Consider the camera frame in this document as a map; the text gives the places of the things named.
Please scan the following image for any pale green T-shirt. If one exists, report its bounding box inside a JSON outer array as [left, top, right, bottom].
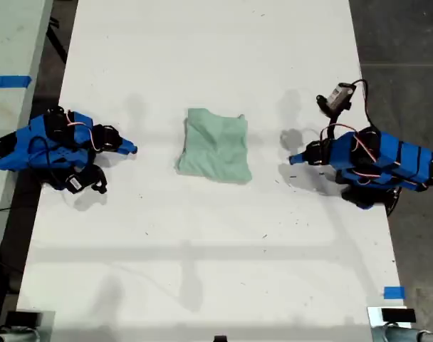
[[175, 108, 254, 185]]

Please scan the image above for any black stand leg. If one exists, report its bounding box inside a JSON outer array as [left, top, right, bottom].
[[47, 16, 70, 63]]

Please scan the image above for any long blue tape strip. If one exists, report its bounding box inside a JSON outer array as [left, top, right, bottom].
[[0, 75, 33, 89]]

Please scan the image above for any short blue tape strip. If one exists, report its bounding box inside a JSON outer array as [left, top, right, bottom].
[[382, 286, 406, 300]]

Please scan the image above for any small black box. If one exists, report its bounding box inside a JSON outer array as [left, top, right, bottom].
[[380, 308, 417, 324], [4, 310, 39, 328]]

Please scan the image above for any thin black camera stalk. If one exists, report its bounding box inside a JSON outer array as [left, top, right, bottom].
[[320, 109, 346, 142]]

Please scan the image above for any wide black camera stalk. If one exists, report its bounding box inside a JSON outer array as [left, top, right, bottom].
[[84, 165, 109, 195]]

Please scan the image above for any black labelled camera box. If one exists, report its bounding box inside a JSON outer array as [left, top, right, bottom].
[[64, 173, 88, 195]]

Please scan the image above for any grey and black camera box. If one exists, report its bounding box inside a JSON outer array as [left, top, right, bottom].
[[315, 81, 357, 117]]

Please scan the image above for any black camera cable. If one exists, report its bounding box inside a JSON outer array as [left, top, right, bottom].
[[351, 78, 378, 131]]

